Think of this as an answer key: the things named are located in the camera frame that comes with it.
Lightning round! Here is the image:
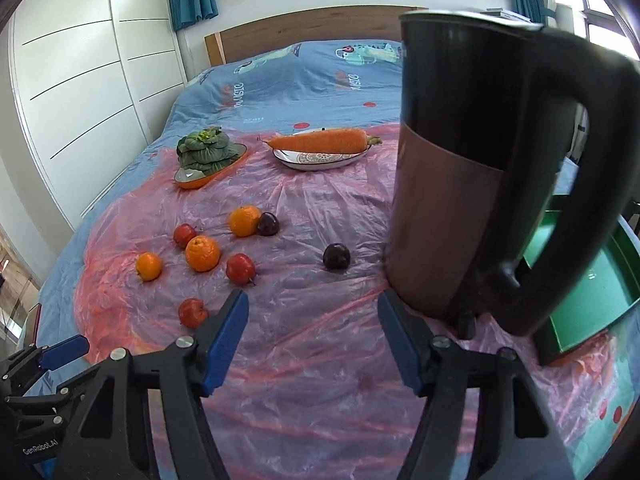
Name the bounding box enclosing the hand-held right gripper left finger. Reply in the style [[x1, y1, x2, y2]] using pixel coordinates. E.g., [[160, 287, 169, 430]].
[[62, 289, 250, 480]]

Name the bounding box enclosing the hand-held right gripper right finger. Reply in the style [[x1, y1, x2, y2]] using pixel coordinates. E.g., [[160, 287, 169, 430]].
[[377, 290, 576, 480]]

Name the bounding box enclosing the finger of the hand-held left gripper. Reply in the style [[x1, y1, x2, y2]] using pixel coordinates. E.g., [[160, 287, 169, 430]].
[[0, 334, 91, 397]]

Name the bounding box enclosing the red apple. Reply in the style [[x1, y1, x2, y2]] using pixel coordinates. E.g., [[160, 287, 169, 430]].
[[178, 298, 209, 329], [225, 253, 258, 286], [173, 223, 198, 249]]

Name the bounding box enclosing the orange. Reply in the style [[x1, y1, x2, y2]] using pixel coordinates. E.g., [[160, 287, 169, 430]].
[[135, 252, 164, 282], [185, 235, 221, 273], [228, 205, 262, 238]]

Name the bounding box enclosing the dark purple plum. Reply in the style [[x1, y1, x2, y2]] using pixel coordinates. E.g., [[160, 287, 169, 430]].
[[322, 243, 350, 272], [256, 212, 281, 237]]

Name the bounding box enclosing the green tray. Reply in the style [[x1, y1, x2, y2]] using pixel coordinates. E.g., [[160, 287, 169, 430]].
[[520, 207, 640, 367]]

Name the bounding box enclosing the pink plastic sheet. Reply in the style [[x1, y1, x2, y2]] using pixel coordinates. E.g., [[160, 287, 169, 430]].
[[72, 122, 618, 480]]

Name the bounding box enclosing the orange rimmed bowl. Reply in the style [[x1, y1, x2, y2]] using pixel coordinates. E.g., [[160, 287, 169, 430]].
[[173, 143, 249, 190]]

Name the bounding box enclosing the green bok choy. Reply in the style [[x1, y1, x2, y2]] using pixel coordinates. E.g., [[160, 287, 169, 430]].
[[176, 126, 240, 172]]

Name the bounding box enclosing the black and brown electric kettle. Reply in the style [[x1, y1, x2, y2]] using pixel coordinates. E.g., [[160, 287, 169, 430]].
[[385, 7, 640, 337]]

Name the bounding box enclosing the white patterned plate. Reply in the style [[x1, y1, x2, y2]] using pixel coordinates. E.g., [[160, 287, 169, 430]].
[[272, 142, 372, 172]]

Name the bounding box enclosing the orange carrot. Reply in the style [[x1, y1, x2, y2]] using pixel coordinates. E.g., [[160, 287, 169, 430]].
[[257, 128, 383, 155]]

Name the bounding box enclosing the white wardrobe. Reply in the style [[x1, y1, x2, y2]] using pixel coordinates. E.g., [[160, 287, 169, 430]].
[[7, 0, 188, 221]]

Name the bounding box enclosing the blue printed blanket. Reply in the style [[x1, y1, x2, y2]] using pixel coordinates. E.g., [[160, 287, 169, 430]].
[[35, 39, 640, 480]]

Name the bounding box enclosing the wooden headboard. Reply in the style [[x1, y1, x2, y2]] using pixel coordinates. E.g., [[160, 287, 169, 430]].
[[204, 6, 431, 67]]

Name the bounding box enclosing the white printer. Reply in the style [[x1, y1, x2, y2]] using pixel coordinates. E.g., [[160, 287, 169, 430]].
[[480, 7, 536, 24]]

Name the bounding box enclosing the window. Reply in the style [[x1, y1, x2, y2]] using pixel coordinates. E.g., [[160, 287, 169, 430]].
[[555, 0, 640, 71]]

